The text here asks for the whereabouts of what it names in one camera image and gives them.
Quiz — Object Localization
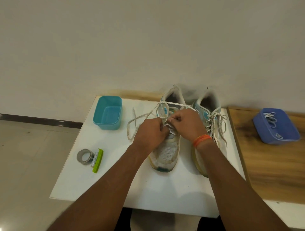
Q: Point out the orange thread wristband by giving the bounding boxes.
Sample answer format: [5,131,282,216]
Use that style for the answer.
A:
[192,134,213,150]

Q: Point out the blue plastic container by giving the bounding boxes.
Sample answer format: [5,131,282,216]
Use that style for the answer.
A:
[252,108,301,145]

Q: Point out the green utility cutter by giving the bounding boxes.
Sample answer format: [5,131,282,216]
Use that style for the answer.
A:
[91,148,104,174]

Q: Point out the worn white sneaker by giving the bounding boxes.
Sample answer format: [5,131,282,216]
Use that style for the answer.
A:
[148,85,187,172]
[191,87,229,178]

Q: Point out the person's left hand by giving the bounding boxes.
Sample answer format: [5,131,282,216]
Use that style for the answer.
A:
[132,117,170,155]

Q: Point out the person's right hand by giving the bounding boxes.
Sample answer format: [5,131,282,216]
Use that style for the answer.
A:
[166,109,210,148]

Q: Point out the grey tape roll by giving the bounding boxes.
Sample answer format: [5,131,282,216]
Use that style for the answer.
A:
[76,149,95,165]

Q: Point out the black trousers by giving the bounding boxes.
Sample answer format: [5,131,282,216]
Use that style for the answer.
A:
[114,207,227,231]

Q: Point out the person's right forearm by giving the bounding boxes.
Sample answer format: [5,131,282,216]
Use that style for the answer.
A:
[196,139,291,231]

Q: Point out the teal plastic container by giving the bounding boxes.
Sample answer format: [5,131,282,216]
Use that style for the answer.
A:
[93,96,123,131]

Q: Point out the person's left forearm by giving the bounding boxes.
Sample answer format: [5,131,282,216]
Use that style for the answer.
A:
[47,142,158,231]

